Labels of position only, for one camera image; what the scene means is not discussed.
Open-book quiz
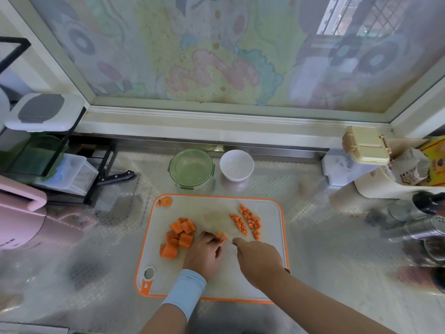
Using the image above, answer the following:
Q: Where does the person's right hand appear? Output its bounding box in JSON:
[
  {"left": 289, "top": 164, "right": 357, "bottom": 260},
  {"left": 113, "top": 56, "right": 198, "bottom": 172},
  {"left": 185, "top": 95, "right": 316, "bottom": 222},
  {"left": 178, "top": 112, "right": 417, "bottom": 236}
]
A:
[{"left": 232, "top": 237, "right": 290, "bottom": 291}]

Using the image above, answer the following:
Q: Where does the person's left hand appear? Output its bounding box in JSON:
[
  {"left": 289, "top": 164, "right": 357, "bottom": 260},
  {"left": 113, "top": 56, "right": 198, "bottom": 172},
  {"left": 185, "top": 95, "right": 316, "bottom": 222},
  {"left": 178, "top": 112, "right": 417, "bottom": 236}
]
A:
[{"left": 182, "top": 231, "right": 229, "bottom": 283}]

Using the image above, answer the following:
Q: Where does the person's right forearm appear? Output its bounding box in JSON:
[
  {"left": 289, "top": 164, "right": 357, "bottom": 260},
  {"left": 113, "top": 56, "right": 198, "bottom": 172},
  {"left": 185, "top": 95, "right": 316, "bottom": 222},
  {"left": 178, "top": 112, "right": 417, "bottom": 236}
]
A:
[{"left": 257, "top": 271, "right": 397, "bottom": 334}]

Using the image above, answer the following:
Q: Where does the person's left forearm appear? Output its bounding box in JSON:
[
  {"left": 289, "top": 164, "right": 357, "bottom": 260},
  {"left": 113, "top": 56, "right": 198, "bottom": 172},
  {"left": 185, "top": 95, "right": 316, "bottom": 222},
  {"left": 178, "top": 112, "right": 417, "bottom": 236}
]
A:
[{"left": 139, "top": 269, "right": 208, "bottom": 334}]

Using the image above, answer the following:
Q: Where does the white orange-rimmed cutting board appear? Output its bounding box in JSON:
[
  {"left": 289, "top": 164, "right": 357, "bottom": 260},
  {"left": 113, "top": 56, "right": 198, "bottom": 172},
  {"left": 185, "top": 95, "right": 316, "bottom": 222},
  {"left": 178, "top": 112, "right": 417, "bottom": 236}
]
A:
[{"left": 136, "top": 194, "right": 290, "bottom": 305}]

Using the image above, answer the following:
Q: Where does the pile of small carrot dice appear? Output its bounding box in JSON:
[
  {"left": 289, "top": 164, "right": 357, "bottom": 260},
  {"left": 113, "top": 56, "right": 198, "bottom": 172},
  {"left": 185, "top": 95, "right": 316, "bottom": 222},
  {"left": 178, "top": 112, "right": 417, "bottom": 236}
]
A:
[{"left": 229, "top": 204, "right": 261, "bottom": 241}]

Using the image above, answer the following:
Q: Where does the pile of large carrot chunks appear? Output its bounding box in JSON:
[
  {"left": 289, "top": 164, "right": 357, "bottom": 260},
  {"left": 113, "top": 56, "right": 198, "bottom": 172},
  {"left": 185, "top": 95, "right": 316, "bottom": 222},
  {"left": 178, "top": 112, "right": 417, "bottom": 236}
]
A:
[{"left": 159, "top": 217, "right": 196, "bottom": 259}]

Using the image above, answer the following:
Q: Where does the light blue wristband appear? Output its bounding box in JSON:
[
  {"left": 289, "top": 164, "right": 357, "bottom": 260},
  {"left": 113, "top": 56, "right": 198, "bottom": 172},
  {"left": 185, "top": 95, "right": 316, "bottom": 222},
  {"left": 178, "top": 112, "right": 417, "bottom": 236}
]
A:
[{"left": 161, "top": 269, "right": 208, "bottom": 323}]

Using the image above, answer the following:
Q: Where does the white ceramic bowl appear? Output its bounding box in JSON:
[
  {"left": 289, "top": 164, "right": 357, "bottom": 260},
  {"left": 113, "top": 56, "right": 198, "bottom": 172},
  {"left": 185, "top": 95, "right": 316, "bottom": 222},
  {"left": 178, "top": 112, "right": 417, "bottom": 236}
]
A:
[{"left": 219, "top": 150, "right": 255, "bottom": 182}]

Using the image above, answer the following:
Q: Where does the green-lidded glass container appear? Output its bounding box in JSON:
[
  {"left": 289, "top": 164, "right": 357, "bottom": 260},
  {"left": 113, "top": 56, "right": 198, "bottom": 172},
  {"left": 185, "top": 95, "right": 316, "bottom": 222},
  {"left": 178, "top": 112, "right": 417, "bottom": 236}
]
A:
[{"left": 168, "top": 149, "right": 216, "bottom": 190}]

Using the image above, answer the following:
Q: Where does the clear container with beige lid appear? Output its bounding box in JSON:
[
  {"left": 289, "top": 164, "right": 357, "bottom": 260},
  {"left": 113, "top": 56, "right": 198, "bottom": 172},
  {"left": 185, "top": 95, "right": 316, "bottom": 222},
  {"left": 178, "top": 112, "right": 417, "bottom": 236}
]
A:
[{"left": 321, "top": 126, "right": 392, "bottom": 187}]

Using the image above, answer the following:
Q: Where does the black metal rack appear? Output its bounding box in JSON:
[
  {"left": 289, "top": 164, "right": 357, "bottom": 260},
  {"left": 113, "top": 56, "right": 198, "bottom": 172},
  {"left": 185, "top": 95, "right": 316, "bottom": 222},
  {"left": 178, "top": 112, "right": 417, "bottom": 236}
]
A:
[{"left": 0, "top": 37, "right": 118, "bottom": 206}]

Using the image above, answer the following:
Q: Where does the cream plastic storage bin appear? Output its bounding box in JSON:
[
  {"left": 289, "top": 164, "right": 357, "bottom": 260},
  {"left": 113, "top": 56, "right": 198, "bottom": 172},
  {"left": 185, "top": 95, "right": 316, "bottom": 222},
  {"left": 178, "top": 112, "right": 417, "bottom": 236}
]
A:
[{"left": 354, "top": 163, "right": 445, "bottom": 200}]

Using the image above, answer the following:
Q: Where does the clear plastic drawer box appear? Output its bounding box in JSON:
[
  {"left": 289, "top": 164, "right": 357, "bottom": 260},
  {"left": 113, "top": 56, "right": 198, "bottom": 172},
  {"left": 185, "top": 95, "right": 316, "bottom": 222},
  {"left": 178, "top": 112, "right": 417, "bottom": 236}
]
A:
[{"left": 34, "top": 153, "right": 100, "bottom": 197}]

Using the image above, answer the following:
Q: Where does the steel shaker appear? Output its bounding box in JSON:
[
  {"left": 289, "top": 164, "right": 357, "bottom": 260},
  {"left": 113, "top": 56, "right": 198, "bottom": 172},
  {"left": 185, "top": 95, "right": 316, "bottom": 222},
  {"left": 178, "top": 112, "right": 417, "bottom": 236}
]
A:
[{"left": 380, "top": 215, "right": 445, "bottom": 243}]

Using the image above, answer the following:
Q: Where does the steel bottle with black cap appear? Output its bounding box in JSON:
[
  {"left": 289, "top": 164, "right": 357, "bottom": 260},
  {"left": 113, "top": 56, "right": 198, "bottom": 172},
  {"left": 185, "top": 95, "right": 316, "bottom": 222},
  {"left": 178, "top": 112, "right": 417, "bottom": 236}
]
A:
[{"left": 369, "top": 191, "right": 445, "bottom": 225}]

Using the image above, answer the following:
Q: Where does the dark bottle with red label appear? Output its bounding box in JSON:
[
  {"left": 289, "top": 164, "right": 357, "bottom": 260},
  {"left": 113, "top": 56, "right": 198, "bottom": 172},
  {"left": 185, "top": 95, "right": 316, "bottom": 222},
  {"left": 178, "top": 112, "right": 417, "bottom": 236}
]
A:
[{"left": 397, "top": 265, "right": 445, "bottom": 293}]

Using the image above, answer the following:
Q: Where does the dark glass jar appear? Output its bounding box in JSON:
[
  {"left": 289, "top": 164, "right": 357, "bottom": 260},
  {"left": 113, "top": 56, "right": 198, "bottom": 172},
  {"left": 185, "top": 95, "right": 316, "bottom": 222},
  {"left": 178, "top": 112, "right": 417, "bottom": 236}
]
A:
[{"left": 403, "top": 238, "right": 445, "bottom": 268}]

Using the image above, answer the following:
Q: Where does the white printed bag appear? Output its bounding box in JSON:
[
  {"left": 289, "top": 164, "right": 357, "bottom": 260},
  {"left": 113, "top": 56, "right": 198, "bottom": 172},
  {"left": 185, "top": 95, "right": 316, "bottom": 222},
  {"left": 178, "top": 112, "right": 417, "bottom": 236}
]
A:
[{"left": 391, "top": 147, "right": 431, "bottom": 187}]

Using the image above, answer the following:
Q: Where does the pink kitchen appliance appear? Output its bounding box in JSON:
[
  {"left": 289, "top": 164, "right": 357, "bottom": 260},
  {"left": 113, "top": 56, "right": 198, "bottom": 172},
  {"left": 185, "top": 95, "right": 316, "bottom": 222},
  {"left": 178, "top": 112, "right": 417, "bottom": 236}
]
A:
[{"left": 0, "top": 175, "right": 99, "bottom": 252}]

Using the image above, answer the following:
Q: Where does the cartoon patterned window pane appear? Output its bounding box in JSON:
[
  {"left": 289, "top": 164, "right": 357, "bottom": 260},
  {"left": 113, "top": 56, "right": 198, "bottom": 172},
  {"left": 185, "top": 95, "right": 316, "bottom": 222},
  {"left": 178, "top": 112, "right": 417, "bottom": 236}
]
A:
[{"left": 27, "top": 0, "right": 445, "bottom": 114}]

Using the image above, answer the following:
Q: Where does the yellow printed packet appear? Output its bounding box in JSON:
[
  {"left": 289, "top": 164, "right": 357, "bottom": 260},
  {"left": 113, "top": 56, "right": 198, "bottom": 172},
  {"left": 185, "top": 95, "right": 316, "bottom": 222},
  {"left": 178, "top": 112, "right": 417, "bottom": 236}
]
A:
[{"left": 416, "top": 135, "right": 445, "bottom": 187}]

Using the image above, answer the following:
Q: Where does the green glass container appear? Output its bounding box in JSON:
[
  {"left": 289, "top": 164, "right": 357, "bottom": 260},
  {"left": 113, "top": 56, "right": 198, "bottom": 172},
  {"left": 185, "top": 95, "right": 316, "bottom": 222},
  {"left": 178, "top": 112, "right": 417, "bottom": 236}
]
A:
[{"left": 0, "top": 133, "right": 67, "bottom": 183}]

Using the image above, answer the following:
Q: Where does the white box with grey lid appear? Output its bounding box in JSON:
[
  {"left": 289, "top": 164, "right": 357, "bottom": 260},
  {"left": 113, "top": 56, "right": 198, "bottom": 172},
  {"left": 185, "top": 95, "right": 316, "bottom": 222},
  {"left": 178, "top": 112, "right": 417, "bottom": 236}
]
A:
[{"left": 4, "top": 93, "right": 86, "bottom": 133}]

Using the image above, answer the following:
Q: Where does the black-handled knife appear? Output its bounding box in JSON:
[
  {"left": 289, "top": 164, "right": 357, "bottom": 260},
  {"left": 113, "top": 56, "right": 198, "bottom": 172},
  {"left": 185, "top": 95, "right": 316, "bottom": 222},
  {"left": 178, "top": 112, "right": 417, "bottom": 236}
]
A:
[{"left": 97, "top": 170, "right": 137, "bottom": 187}]

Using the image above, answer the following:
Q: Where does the white window frame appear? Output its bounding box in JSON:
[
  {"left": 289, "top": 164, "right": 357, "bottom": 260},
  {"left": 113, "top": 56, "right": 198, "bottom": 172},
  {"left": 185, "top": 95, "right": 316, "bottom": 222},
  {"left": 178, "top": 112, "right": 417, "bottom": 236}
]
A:
[{"left": 0, "top": 0, "right": 445, "bottom": 150}]

